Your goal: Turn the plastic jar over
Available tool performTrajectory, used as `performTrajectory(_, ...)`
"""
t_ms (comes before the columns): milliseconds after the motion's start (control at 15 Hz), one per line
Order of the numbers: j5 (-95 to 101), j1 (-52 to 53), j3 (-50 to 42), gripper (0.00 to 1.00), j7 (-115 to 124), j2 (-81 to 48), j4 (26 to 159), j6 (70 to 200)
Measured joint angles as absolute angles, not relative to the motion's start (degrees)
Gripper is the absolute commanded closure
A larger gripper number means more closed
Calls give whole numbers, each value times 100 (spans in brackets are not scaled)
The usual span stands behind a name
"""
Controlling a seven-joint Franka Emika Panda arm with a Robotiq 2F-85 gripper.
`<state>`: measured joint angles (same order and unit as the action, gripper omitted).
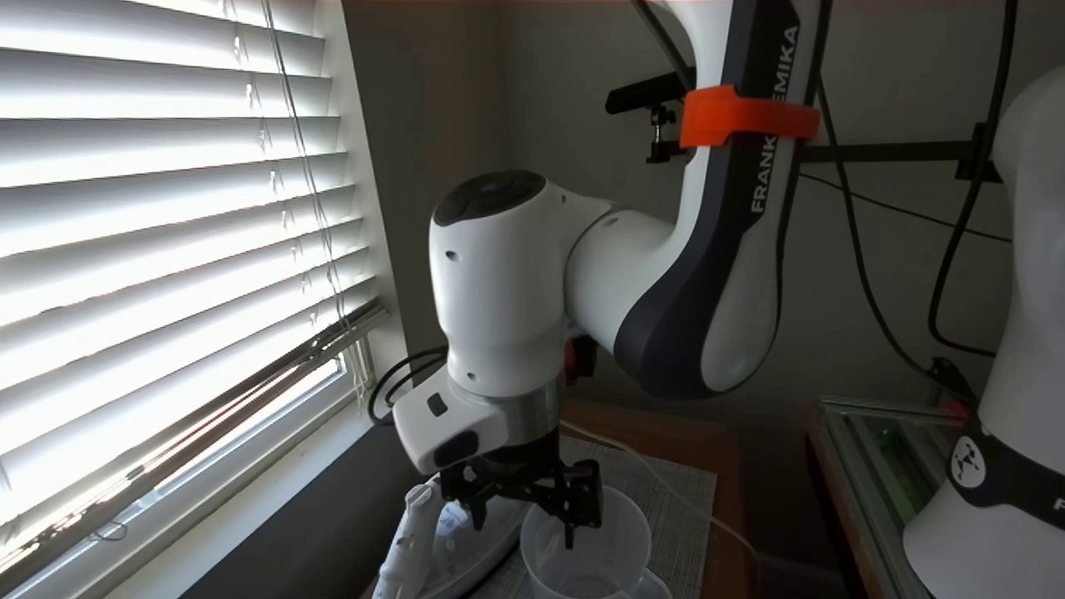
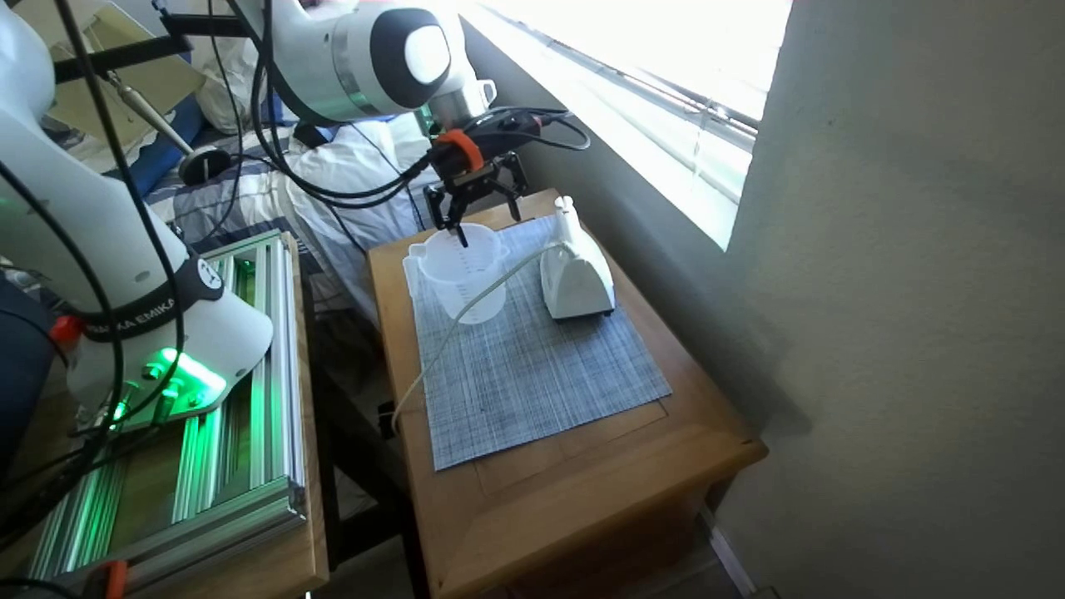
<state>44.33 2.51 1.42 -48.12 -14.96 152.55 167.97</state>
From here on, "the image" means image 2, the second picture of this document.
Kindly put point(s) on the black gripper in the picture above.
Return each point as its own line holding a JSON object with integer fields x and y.
{"x": 484, "y": 176}

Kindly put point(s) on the translucent plastic measuring jar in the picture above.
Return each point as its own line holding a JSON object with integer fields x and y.
{"x": 454, "y": 287}

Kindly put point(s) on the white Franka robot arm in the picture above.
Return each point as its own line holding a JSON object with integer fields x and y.
{"x": 101, "y": 243}

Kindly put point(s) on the white folded cloth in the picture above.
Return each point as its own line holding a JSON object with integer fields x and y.
{"x": 577, "y": 276}

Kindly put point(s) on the grey checked fabric mat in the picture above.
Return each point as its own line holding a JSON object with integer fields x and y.
{"x": 545, "y": 366}

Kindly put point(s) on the wooden side table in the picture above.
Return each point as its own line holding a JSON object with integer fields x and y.
{"x": 577, "y": 499}

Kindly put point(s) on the tan cardboard box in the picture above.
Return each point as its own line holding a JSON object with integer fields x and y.
{"x": 143, "y": 86}

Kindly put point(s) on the small red knob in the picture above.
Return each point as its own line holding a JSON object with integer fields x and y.
{"x": 67, "y": 331}

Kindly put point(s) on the dark blue bin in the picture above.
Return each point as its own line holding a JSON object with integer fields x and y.
{"x": 22, "y": 366}

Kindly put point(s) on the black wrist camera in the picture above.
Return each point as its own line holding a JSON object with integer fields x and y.
{"x": 522, "y": 128}

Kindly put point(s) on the white window frame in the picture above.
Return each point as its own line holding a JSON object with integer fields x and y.
{"x": 668, "y": 122}

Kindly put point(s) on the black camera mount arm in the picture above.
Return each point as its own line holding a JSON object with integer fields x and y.
{"x": 122, "y": 55}

